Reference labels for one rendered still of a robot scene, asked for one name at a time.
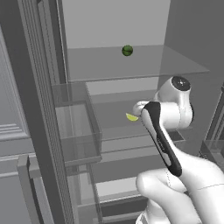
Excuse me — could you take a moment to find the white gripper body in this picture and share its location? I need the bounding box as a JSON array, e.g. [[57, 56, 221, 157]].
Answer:
[[132, 100, 151, 117]]

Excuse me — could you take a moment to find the yellow-green lemon wedge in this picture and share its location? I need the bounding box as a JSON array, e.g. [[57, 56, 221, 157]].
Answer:
[[125, 113, 140, 123]]

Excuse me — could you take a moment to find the clear glass fridge shelf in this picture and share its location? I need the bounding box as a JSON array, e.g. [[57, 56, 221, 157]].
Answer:
[[66, 45, 211, 83], [86, 88, 194, 142], [99, 130, 187, 156]]

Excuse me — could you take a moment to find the clear fridge door bin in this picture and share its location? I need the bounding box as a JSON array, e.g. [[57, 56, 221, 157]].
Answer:
[[66, 171, 103, 224], [51, 82, 103, 168]]

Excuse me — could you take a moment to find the grey fridge door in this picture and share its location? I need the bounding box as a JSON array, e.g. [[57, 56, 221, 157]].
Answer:
[[199, 83, 224, 173], [17, 0, 103, 224]]

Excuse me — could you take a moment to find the grey fridge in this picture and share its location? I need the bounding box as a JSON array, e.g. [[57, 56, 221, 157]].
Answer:
[[55, 0, 224, 224]]

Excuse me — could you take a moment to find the grey fridge drawer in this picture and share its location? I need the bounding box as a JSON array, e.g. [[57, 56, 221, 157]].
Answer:
[[94, 175, 151, 224]]

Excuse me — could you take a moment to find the dark green round fruit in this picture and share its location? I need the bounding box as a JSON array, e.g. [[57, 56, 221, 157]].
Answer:
[[121, 45, 134, 58]]

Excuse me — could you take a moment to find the grey cupboard panel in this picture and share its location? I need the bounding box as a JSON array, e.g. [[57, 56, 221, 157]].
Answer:
[[0, 0, 56, 224]]

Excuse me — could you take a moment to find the grey bar handle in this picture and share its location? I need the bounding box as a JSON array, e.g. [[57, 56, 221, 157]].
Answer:
[[16, 154, 41, 224]]

